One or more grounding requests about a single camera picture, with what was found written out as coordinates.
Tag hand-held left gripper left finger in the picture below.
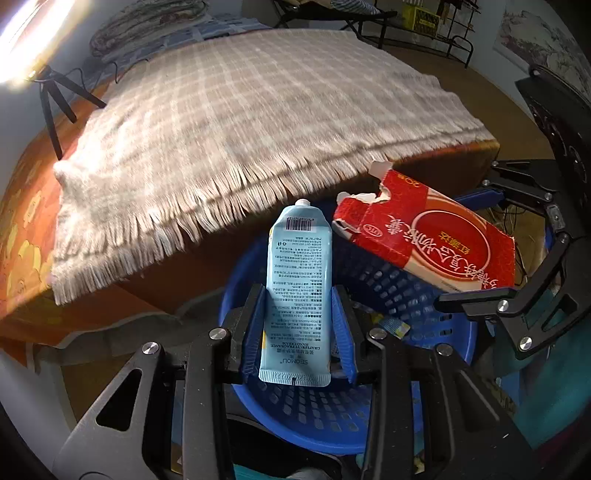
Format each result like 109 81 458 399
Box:
51 282 269 480

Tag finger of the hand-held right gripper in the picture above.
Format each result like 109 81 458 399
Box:
434 233 591 361
457 159 561 213

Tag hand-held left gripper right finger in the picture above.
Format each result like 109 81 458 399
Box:
330 285 522 480

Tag blue and yellow small packet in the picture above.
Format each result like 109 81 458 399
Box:
374 318 411 342

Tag torn red carton box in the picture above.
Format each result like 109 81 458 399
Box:
332 161 517 294

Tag light blue hand cream tube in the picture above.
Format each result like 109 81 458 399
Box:
259 198 334 387

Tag blue plastic slotted basket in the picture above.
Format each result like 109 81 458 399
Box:
219 189 478 455

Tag teal pants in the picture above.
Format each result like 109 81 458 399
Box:
489 258 591 457

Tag black metal rack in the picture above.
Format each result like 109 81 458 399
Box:
360 0 476 68

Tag yellow box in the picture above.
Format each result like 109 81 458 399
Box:
402 2 440 33

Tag beige plaid fringed blanket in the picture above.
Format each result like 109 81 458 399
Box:
50 30 495 305

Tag black folding chair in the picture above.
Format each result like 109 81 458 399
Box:
272 0 398 47

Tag black tripod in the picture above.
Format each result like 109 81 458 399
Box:
34 67 108 160

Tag blue checked cloth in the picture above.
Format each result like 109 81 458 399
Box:
185 14 273 43

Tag folded quilt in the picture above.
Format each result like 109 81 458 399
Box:
90 0 211 63

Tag bright lamp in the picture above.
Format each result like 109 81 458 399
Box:
0 0 77 90

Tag wall poster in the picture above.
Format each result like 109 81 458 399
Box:
494 0 591 100

